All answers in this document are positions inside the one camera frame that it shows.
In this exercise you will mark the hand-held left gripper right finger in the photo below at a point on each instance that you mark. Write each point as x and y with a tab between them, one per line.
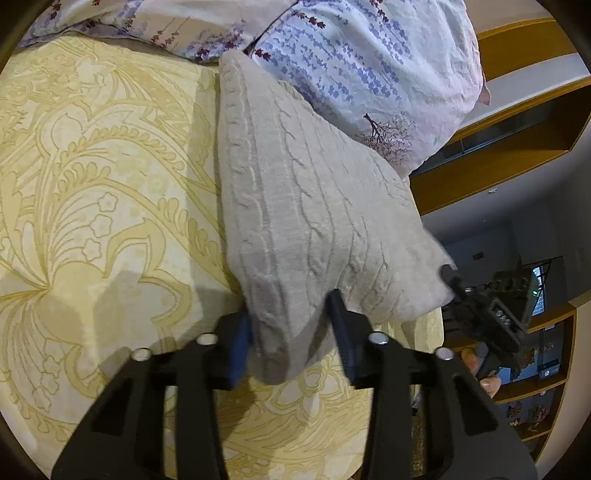
344	337

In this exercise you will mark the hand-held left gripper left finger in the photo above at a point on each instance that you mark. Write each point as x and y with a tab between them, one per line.
240	344

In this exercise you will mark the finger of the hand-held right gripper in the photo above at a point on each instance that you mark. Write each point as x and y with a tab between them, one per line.
450	274

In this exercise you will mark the person's right hand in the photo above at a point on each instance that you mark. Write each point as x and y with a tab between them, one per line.
489	383

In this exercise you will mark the wooden shelf unit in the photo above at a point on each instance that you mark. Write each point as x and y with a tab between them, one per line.
554	318

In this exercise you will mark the brown figurine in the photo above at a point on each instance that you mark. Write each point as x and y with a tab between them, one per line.
538	415
516	410

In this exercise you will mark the white tree-print floral pillow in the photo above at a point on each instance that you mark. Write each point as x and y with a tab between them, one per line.
392	69

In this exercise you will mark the yellow patterned bedsheet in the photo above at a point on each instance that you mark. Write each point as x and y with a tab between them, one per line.
92	184

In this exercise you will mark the pink floral pillow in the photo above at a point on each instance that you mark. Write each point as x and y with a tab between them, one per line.
161	18

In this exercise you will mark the wooden headboard frame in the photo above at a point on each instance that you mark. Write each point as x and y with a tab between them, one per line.
485	184

